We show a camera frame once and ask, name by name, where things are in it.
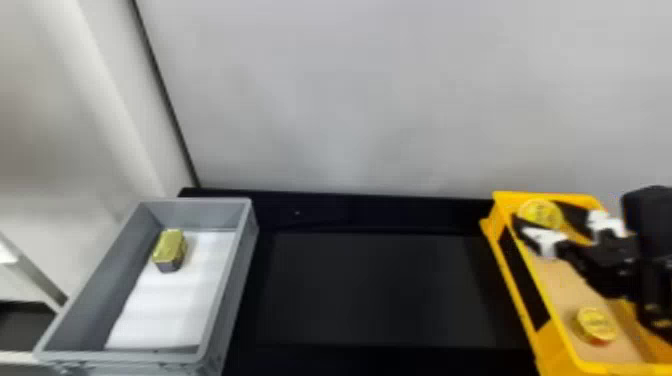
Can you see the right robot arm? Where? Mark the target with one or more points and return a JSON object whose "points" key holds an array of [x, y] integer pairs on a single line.
{"points": [[656, 299]]}

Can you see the round yellow can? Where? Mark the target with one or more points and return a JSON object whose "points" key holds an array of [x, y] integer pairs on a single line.
{"points": [[540, 212], [596, 324]]}

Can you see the grey plastic crate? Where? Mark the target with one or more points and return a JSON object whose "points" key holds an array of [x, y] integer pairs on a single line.
{"points": [[89, 310]]}

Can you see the white foam pad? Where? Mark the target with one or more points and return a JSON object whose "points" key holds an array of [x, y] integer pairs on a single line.
{"points": [[173, 304]]}

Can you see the yellow rectangular box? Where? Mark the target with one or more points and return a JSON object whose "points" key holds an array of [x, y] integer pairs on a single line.
{"points": [[512, 273]]}

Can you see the black mat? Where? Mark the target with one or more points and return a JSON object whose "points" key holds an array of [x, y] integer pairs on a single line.
{"points": [[375, 288]]}

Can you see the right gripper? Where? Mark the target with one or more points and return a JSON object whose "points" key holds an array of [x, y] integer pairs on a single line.
{"points": [[611, 265]]}

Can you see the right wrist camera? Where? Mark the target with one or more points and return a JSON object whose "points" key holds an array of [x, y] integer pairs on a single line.
{"points": [[648, 220]]}

